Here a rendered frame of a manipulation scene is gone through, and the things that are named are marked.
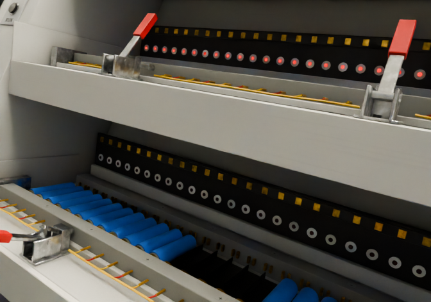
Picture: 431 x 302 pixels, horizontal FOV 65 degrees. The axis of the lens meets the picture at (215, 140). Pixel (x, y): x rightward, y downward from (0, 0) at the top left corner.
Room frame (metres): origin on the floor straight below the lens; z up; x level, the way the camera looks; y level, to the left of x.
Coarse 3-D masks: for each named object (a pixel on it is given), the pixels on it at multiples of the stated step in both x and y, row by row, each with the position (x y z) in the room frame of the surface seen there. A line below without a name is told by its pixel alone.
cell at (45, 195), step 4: (68, 188) 0.50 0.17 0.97; (72, 188) 0.51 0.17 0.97; (76, 188) 0.51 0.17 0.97; (80, 188) 0.51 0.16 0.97; (44, 192) 0.47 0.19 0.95; (48, 192) 0.48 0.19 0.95; (52, 192) 0.48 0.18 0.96; (56, 192) 0.48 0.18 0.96; (60, 192) 0.49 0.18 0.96; (64, 192) 0.49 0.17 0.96; (68, 192) 0.50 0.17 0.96; (72, 192) 0.50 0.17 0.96; (40, 196) 0.47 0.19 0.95; (44, 196) 0.47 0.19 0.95; (48, 196) 0.47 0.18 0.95; (52, 196) 0.48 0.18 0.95
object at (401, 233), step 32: (96, 160) 0.57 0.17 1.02; (128, 160) 0.52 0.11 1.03; (160, 160) 0.48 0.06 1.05; (192, 160) 0.46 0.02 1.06; (224, 192) 0.43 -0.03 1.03; (256, 192) 0.40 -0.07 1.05; (288, 192) 0.38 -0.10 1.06; (256, 224) 0.41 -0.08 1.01; (288, 224) 0.39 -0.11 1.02; (320, 224) 0.37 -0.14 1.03; (352, 224) 0.35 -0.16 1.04; (384, 224) 0.33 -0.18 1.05; (352, 256) 0.36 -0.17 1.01; (384, 256) 0.34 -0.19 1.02; (416, 256) 0.32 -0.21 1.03
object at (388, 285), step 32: (32, 160) 0.51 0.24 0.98; (64, 160) 0.56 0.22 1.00; (160, 192) 0.49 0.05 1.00; (0, 224) 0.42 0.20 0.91; (224, 224) 0.43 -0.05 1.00; (0, 256) 0.37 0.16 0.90; (64, 256) 0.37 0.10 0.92; (320, 256) 0.37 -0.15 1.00; (0, 288) 0.37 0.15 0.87; (32, 288) 0.34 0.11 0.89; (64, 288) 0.32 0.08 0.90; (96, 288) 0.33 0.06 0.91; (384, 288) 0.34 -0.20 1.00; (416, 288) 0.32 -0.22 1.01
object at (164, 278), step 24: (0, 192) 0.47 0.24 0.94; (24, 192) 0.45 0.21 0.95; (48, 216) 0.41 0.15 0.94; (72, 216) 0.41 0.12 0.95; (72, 240) 0.39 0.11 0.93; (96, 240) 0.37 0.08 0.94; (120, 240) 0.37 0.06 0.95; (120, 264) 0.35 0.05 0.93; (144, 264) 0.33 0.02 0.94; (168, 264) 0.33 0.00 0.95; (168, 288) 0.32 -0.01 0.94; (192, 288) 0.30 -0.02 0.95
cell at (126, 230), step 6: (138, 222) 0.42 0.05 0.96; (144, 222) 0.43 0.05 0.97; (150, 222) 0.43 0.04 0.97; (120, 228) 0.40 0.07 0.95; (126, 228) 0.41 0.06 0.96; (132, 228) 0.41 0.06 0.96; (138, 228) 0.42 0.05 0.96; (144, 228) 0.42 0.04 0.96; (114, 234) 0.39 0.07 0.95; (120, 234) 0.39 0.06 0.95; (126, 234) 0.40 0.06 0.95
